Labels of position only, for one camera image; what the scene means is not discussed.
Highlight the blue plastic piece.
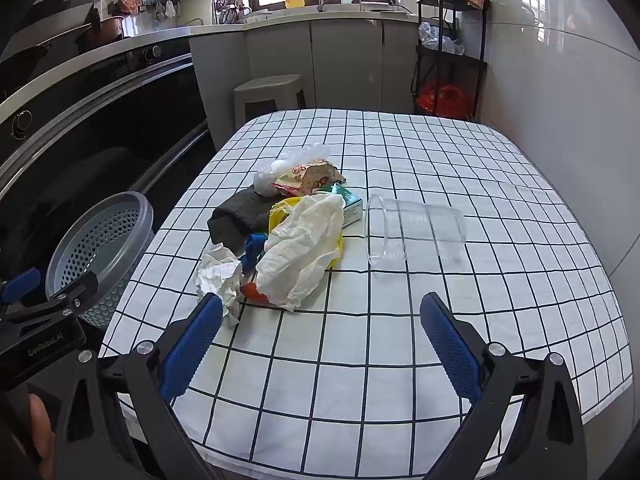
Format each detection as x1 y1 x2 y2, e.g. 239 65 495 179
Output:
244 231 267 267

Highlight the white glove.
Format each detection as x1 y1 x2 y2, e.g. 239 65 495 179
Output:
255 194 347 311

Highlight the dark grey cloth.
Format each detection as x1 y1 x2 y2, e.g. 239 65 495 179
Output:
207 185 273 251

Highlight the clear plastic bag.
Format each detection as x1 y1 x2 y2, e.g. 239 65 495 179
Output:
417 21 466 56
253 142 331 196

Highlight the yellow plastic wrapper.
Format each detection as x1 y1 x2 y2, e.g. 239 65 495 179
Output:
269 197 346 271

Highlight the grey kitchen cabinet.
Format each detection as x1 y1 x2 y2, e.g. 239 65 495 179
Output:
189 12 426 151

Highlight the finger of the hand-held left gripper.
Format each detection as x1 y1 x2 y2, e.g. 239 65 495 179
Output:
0 267 42 306
0 272 101 323

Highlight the orange peel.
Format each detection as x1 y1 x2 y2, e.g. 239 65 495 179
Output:
241 282 271 306

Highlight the white paper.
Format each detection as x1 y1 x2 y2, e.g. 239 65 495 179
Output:
195 242 246 328

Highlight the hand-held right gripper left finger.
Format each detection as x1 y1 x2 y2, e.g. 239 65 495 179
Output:
50 292 225 480

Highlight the orange plastic bag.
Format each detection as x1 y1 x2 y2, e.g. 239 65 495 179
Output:
417 79 473 120

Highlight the clear crumpled plastic bag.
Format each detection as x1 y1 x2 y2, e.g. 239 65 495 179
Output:
417 21 466 56

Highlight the green white carton box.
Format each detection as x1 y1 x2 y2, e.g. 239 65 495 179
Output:
320 183 365 227

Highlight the grey plastic stool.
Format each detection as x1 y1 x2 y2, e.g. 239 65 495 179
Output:
233 74 307 131

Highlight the printed snack wrapper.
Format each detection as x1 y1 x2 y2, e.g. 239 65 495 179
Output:
270 159 347 197

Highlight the black white checked tablecloth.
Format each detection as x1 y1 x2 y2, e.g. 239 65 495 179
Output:
97 108 635 478

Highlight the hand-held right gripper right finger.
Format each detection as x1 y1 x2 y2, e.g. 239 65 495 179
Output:
419 291 588 480

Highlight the copper pot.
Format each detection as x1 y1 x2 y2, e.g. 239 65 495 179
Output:
75 15 126 53

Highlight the grey perforated basket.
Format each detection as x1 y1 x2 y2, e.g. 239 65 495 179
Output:
45 191 155 330

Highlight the person's left hand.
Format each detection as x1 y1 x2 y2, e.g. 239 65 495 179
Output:
27 392 56 478

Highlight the clear plastic cup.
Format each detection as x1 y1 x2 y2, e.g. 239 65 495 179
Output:
366 194 468 267

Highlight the black built-in oven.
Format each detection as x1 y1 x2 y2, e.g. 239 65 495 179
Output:
0 35 216 271

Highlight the black metal shelf rack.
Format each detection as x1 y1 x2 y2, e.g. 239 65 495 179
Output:
411 0 491 122

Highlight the large black oven knob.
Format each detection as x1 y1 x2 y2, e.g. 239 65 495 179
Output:
10 109 33 141

